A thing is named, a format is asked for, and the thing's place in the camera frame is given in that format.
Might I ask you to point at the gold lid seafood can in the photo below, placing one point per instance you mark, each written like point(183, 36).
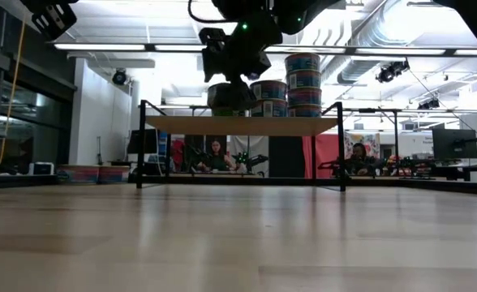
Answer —
point(214, 97)
point(219, 112)

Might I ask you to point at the black aluminium table frame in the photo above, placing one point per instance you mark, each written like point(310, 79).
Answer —
point(425, 184)

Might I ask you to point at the white fabric panel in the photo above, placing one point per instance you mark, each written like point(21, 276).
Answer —
point(254, 146)

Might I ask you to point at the black fabric panel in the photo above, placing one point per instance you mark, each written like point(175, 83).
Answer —
point(286, 152)

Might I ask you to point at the wooden shelf with black legs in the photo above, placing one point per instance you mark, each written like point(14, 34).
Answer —
point(238, 126)

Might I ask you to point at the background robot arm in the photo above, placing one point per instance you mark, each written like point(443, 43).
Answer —
point(250, 160)

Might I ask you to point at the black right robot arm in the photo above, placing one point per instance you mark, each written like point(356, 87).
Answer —
point(315, 10)

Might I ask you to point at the red fabric panel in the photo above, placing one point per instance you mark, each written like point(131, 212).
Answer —
point(323, 152)

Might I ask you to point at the blue background object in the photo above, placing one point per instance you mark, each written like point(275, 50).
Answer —
point(163, 144)

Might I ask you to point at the colourful patterned cloth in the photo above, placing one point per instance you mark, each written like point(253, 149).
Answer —
point(370, 140)

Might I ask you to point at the black background monitor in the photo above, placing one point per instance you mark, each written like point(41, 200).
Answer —
point(454, 144)
point(143, 142)

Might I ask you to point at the silver ventilation duct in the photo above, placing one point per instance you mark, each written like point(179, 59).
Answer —
point(364, 61)

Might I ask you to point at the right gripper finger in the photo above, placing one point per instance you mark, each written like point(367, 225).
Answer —
point(238, 95)

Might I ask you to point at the black ceiling spotlight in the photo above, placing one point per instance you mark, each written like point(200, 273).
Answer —
point(429, 103)
point(119, 77)
point(392, 71)

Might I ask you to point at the person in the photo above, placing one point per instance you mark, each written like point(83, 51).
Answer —
point(216, 159)
point(359, 161)

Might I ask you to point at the small white box device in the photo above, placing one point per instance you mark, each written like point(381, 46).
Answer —
point(43, 168)

